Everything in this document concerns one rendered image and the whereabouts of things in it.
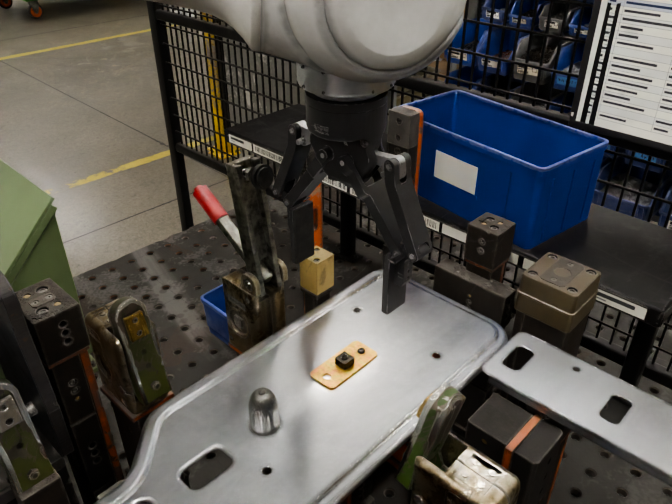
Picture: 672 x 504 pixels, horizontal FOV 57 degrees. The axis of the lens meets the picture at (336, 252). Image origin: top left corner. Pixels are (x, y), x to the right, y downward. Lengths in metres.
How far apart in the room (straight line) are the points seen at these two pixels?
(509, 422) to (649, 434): 0.14
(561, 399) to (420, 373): 0.16
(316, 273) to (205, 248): 0.76
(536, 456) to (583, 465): 0.39
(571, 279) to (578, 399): 0.16
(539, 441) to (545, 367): 0.10
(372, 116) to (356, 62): 0.23
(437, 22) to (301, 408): 0.48
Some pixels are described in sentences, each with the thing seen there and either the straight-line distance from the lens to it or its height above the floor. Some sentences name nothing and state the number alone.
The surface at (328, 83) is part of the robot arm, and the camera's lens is 0.53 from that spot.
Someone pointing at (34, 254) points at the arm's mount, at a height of 0.98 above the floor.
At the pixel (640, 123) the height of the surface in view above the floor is 1.18.
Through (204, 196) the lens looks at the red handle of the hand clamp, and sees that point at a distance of 0.82.
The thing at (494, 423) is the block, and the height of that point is 0.98.
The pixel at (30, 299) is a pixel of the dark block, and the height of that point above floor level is 1.12.
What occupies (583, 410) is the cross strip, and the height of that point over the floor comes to 1.00.
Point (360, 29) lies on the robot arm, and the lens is 0.32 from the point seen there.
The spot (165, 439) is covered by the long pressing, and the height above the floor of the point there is 1.00.
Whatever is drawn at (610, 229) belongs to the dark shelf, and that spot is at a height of 1.03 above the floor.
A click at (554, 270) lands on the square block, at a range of 0.86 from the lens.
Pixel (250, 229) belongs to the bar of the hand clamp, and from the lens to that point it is 0.75.
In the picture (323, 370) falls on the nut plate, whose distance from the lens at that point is 0.74.
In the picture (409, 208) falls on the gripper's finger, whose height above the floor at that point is 1.24.
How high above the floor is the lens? 1.52
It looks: 33 degrees down
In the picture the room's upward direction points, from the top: straight up
